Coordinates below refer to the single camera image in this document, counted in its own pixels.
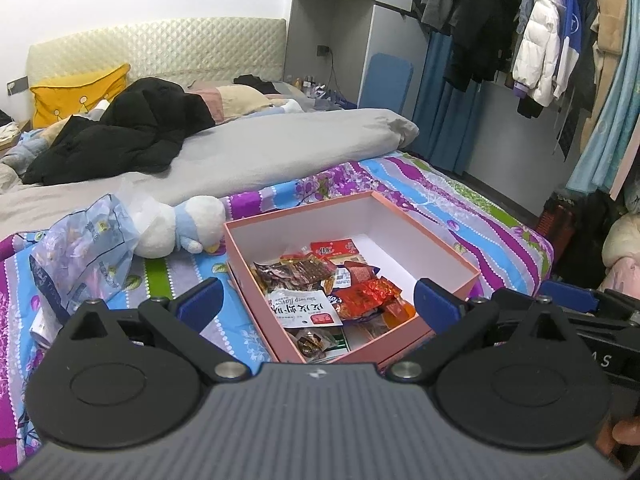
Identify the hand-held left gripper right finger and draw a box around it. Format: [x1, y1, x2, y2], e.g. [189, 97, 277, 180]
[387, 277, 583, 383]

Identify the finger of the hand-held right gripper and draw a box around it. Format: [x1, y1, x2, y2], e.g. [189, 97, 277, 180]
[537, 280, 640, 331]

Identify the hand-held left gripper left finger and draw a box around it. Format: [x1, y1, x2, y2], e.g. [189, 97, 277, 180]
[55, 276, 251, 383]

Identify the red crinkly snack packet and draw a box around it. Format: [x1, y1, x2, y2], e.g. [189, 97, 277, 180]
[332, 275, 403, 321]

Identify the clear white label snack packet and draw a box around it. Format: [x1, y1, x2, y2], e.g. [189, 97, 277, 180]
[267, 287, 346, 331]

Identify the red white label snack packet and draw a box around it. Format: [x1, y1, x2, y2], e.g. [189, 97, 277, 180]
[310, 239, 361, 261]

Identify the clear black gold label packet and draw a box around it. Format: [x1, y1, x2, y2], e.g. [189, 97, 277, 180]
[292, 327, 336, 361]

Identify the pink cardboard box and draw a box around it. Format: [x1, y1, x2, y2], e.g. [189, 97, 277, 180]
[222, 190, 483, 366]

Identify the person's right hand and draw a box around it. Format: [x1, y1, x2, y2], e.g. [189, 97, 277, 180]
[611, 416, 640, 457]

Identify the black bag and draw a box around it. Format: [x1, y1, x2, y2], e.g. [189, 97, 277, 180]
[537, 187, 626, 291]

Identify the cream fluffy blanket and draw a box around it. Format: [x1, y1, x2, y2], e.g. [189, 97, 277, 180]
[602, 212, 640, 267]

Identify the white and blue plush toy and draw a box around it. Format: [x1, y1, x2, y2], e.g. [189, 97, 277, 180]
[131, 195, 227, 260]

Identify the red square snack packet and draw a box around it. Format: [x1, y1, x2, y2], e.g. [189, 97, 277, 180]
[347, 261, 381, 286]

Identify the purple floral bed sheet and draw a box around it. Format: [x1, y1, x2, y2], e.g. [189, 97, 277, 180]
[0, 155, 556, 471]

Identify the clear blue plastic bag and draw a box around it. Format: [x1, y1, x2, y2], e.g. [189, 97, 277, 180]
[29, 180, 161, 326]

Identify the light blue hanging cloth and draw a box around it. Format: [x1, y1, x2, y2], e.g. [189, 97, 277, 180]
[565, 25, 640, 196]

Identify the white tube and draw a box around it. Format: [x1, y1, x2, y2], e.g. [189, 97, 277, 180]
[27, 307, 58, 348]

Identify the grey duvet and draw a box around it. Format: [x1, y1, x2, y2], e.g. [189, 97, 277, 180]
[0, 107, 421, 241]

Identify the black jacket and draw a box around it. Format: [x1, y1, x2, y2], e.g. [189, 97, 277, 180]
[22, 77, 217, 186]

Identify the blue curtain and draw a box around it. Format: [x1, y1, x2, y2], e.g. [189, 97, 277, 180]
[407, 30, 486, 176]

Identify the beige pillow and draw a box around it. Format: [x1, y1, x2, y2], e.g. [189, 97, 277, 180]
[192, 82, 281, 121]

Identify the small black garment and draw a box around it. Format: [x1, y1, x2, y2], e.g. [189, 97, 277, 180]
[234, 74, 283, 96]

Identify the blue padded board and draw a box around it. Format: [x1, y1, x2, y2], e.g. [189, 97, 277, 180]
[359, 52, 413, 110]

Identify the pile of light clothes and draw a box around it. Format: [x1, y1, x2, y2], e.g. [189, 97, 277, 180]
[0, 125, 66, 181]

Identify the cluttered bedside table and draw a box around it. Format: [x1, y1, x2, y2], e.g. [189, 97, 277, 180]
[292, 76, 346, 111]

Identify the yellow pillow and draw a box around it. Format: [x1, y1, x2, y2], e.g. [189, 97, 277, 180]
[30, 63, 132, 131]

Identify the wooden nightstand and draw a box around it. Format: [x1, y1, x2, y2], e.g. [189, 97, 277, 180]
[0, 119, 32, 157]

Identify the white puffer jacket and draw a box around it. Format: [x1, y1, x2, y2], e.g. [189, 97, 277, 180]
[511, 0, 586, 108]

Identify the cream quilted headboard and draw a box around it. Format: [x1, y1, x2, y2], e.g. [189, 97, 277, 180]
[27, 17, 287, 111]

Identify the beige hanging coat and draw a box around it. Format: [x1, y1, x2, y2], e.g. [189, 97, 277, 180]
[580, 0, 631, 151]

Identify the black hanging coat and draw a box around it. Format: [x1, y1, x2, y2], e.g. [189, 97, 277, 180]
[445, 0, 523, 93]

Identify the grey wardrobe cabinet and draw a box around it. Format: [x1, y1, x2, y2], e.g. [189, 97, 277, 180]
[285, 0, 431, 111]

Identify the black power cable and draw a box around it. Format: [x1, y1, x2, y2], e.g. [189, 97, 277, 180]
[327, 55, 342, 97]

